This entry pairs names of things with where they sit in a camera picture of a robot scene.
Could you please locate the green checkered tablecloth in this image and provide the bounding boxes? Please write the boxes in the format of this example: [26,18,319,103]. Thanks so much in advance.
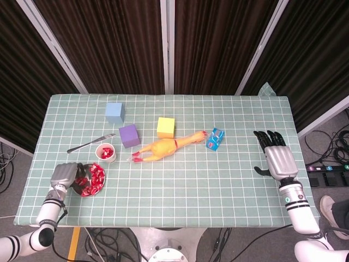
[13,82,320,228]

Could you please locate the black floor cables tangle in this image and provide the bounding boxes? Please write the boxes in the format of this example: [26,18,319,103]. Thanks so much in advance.
[84,227,149,262]
[304,108,349,164]

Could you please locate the purple foam cube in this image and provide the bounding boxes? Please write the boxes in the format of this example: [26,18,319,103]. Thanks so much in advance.
[118,124,141,149]

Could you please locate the white paper cup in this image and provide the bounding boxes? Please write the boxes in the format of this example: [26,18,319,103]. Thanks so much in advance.
[95,143,117,164]

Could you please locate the grey floor cables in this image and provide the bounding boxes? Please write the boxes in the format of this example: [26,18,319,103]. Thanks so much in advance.
[0,141,16,194]

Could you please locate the light blue foam cube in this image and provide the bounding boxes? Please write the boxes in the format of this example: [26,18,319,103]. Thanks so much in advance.
[105,102,126,124]

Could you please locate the dark partition screen white frame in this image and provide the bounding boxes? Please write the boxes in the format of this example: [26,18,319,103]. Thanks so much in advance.
[0,0,349,156]

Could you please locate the blue snack packet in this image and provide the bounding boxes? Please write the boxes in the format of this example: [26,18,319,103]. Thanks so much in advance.
[206,127,226,151]

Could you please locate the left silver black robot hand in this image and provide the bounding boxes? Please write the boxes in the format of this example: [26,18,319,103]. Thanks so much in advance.
[50,162,92,190]

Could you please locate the round metal plate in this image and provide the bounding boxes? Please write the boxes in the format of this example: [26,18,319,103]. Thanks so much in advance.
[71,163,106,198]

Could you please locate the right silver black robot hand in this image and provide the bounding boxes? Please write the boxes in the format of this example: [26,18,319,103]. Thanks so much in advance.
[252,130,299,183]

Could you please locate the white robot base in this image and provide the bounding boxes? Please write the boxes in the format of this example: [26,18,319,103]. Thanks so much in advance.
[130,227,208,262]

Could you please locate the yellow foam cube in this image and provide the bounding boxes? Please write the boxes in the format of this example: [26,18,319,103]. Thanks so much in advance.
[157,117,176,139]

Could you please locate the black floor cable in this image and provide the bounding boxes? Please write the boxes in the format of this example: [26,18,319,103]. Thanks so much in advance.
[207,227,233,262]

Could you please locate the yellow floor tape strip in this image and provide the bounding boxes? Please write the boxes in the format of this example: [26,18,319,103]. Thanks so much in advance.
[67,227,82,262]

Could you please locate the beige shoe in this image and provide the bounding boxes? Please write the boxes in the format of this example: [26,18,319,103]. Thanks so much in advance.
[319,195,349,241]

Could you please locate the dark trouser leg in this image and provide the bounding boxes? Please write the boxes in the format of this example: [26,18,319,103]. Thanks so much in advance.
[331,200,349,236]

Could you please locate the metal butter knife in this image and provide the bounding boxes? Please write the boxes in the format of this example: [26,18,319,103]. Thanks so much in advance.
[67,133,117,154]

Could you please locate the yellow rubber chicken toy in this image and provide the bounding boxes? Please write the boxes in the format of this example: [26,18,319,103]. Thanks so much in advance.
[128,130,209,164]

